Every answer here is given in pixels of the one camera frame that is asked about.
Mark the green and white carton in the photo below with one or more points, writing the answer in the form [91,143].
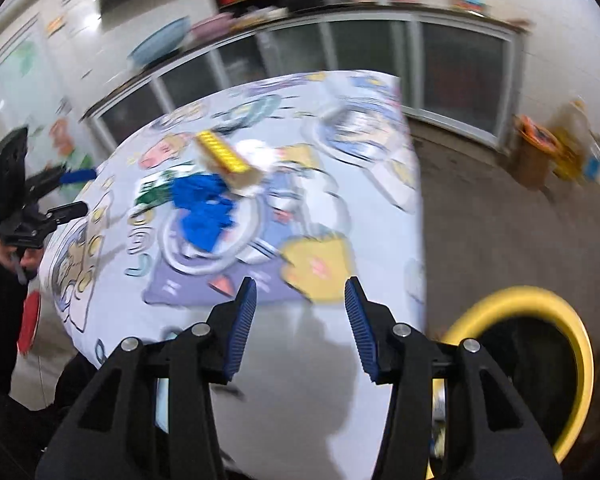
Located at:
[152,194]

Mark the person's left hand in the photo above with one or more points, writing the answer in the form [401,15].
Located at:
[29,262]

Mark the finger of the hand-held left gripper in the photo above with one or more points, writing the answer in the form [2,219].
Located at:
[77,176]
[65,212]

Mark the clear water bottle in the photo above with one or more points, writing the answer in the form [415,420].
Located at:
[594,162]

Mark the flower painted door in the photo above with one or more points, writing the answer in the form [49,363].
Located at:
[25,90]

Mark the orange wall switch box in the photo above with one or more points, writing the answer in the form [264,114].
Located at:
[55,25]

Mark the glass door kitchen cabinet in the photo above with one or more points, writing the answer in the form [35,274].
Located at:
[460,80]

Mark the blue plastic basket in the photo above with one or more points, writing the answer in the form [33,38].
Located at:
[157,42]

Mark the white plastic bag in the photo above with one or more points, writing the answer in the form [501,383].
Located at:
[257,15]

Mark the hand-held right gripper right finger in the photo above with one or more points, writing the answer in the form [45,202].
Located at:
[360,325]

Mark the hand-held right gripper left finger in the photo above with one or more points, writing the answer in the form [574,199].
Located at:
[242,330]

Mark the black bin with yellow rim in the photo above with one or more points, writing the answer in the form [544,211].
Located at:
[530,360]

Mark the person's left forearm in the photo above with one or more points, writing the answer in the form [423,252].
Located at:
[0,320]

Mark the pink plastic basin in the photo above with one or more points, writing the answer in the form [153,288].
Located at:
[210,27]

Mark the table with cartoon cloth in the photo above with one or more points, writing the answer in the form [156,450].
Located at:
[330,200]

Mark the blue plastic bag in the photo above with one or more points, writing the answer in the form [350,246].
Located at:
[202,210]

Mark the brown waste bin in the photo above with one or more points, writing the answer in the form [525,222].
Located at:
[532,160]

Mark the large oil jug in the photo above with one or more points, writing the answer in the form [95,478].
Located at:
[575,145]

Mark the long yellow cardboard box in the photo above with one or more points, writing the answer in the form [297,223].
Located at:
[225,157]

